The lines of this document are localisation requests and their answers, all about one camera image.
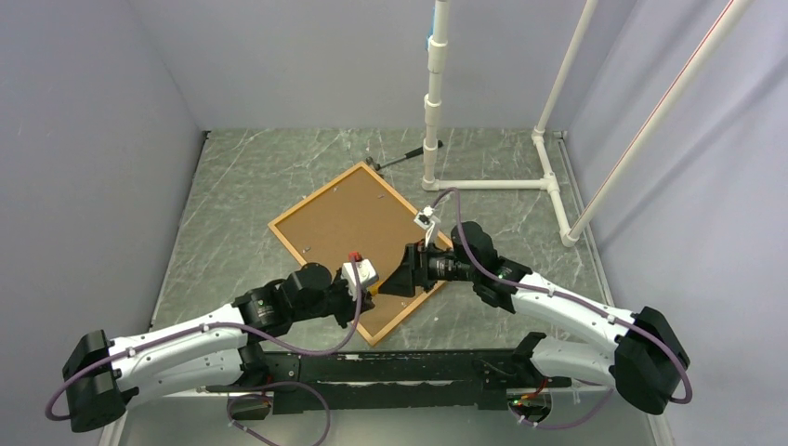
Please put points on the white diagonal pole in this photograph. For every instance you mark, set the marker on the white diagonal pole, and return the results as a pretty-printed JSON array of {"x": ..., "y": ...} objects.
[{"x": 727, "y": 19}]

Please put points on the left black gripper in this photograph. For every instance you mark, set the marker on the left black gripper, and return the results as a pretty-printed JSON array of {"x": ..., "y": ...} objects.
[{"x": 350, "y": 307}]

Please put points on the black handled hammer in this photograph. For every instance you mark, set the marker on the black handled hammer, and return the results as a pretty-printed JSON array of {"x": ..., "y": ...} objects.
[{"x": 377, "y": 167}]

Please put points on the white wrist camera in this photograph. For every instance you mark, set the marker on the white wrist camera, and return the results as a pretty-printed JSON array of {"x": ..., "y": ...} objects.
[
  {"x": 359, "y": 273},
  {"x": 427, "y": 220}
]

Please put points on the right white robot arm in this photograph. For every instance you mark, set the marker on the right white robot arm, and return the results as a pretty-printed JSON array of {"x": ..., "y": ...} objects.
[{"x": 635, "y": 352}]

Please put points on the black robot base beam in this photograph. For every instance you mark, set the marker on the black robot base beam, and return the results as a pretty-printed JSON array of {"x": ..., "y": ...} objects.
[{"x": 487, "y": 379}]

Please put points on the aluminium rail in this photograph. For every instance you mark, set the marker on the aluminium rail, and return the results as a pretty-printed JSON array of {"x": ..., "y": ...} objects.
[{"x": 192, "y": 419}]

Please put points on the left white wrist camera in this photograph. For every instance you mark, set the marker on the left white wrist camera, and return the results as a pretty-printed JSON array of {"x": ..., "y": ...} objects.
[{"x": 359, "y": 273}]

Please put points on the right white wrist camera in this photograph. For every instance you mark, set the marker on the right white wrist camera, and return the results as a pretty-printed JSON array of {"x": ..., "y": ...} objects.
[{"x": 427, "y": 220}]

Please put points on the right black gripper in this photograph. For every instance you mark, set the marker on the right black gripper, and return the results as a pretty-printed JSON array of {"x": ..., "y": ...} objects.
[{"x": 413, "y": 270}]

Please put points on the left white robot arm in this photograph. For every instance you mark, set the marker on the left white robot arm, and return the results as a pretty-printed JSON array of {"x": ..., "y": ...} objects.
[{"x": 104, "y": 377}]

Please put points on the orange picture frame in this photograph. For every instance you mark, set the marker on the orange picture frame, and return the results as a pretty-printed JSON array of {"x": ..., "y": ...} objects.
[{"x": 356, "y": 212}]

